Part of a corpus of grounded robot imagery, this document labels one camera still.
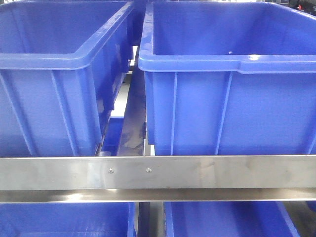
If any blue bin shelf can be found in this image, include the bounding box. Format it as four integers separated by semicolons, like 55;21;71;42
0;0;134;157
138;1;316;155

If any blue bin lower left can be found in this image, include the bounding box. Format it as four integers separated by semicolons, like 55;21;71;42
0;202;136;237

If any blue bin upper right shelf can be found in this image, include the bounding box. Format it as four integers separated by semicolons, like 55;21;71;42
138;1;316;155

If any steel shelf front beam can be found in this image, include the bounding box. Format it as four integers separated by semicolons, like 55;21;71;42
0;155;316;202

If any steel divider rail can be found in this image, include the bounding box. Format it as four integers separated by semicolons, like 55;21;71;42
117;66;146;157

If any blue bin lower right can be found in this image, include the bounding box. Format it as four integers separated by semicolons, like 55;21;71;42
164;201;299;237

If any blue bin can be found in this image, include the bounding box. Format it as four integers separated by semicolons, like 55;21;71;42
164;201;299;237
0;202;136;237

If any blue bin upper left shelf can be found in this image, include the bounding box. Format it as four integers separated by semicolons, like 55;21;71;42
0;0;134;157

